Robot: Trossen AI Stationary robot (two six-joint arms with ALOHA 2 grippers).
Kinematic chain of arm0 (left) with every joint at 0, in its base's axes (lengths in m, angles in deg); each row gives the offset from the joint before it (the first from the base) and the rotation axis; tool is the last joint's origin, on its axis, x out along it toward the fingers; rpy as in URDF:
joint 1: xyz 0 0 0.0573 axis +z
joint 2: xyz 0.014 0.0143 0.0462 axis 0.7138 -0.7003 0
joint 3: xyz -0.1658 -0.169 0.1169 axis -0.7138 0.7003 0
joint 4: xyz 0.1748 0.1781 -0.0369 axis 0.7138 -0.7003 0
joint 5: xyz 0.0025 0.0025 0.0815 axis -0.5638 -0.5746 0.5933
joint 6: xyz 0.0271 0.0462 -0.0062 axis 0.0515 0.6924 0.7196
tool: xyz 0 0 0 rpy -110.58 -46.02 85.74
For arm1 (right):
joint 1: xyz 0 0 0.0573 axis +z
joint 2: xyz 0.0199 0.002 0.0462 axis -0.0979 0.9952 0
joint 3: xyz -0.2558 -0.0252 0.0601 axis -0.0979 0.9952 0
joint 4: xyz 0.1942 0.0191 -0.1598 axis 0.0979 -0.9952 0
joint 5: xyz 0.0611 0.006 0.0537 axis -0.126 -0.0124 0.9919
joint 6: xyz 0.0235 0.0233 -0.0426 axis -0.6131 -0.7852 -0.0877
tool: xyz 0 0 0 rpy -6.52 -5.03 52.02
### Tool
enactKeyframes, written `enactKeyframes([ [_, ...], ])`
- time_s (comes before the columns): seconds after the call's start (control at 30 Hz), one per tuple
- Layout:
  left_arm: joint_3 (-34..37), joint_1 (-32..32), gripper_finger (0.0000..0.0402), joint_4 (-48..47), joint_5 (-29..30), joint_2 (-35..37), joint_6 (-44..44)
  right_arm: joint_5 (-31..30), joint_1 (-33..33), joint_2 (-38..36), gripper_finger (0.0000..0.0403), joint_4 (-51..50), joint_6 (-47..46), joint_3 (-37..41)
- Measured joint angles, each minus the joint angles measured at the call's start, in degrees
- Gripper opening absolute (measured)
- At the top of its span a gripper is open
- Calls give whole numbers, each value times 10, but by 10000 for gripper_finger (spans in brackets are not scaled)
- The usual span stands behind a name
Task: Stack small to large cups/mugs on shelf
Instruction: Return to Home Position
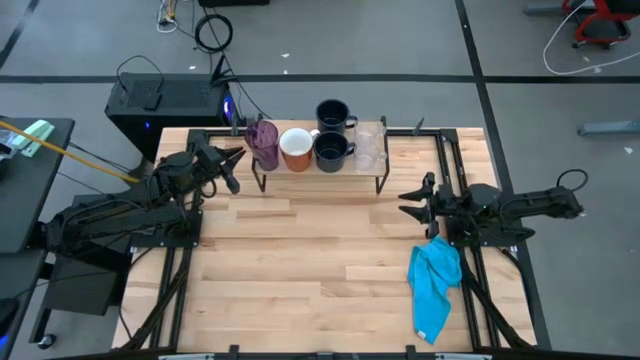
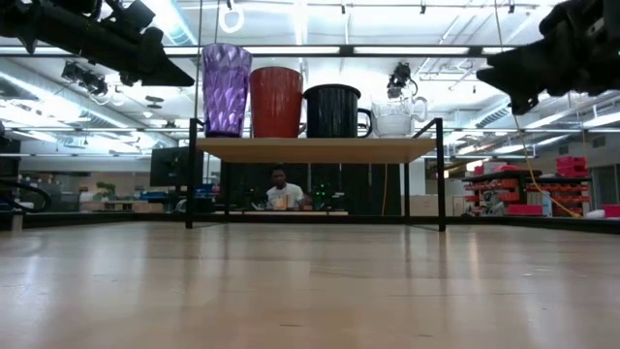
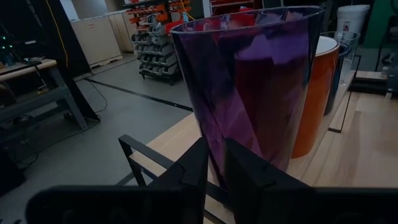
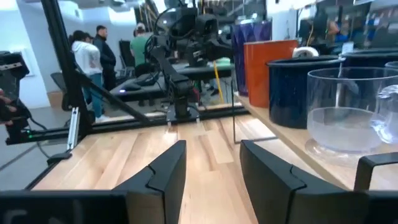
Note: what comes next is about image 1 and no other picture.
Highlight coiled black cable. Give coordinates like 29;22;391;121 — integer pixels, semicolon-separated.
193;13;235;55

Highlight black floor box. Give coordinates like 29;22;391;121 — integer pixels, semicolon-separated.
197;0;271;8

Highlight orange mug with white inside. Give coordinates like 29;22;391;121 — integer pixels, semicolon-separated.
278;127;321;174

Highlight blue microfibre cloth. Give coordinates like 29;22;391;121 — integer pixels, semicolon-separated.
406;234;464;346

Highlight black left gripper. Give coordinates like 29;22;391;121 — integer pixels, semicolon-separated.
192;137;247;196

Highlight white cable bundle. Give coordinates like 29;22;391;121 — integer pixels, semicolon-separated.
155;0;180;35

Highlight black computer tower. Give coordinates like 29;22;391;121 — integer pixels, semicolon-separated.
103;72;237;162

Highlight yellow cable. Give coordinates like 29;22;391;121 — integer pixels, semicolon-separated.
0;119;142;185

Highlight black wifi antennas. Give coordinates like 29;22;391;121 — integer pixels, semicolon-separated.
209;53;236;86

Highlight thin black tower cable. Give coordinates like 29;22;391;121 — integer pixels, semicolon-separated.
115;54;166;95

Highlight mint green stapler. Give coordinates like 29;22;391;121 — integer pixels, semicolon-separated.
10;119;56;159

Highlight clear plastic bag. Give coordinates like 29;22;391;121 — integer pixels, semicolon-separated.
0;128;24;162

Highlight small clear glass cup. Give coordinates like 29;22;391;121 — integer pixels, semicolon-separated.
352;147;389;174
355;123;387;151

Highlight black low cart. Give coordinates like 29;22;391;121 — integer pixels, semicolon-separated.
28;192;151;346

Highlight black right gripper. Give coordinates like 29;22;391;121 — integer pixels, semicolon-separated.
398;172;471;240

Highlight grey desk foot bar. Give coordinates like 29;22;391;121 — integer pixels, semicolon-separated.
577;118;640;137
523;1;569;16

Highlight purple faceted plastic tumbler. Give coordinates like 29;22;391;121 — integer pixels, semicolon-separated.
243;119;280;172

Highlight black side desk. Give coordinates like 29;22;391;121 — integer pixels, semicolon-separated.
0;117;76;256

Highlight black aluminium table frame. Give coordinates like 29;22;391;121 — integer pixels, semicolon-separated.
117;127;539;360

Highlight black right arm cable loop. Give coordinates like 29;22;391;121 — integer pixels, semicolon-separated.
555;168;590;194

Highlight wooden shelf with black legs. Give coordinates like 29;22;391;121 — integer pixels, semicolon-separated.
244;118;393;200

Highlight long white floor cable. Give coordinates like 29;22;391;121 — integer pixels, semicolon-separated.
542;0;640;76

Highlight red rolling chair base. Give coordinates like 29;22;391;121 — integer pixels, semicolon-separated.
560;0;634;50

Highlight dark blue speckled enamel mug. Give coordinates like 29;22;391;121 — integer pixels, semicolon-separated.
314;98;359;137
312;130;357;174

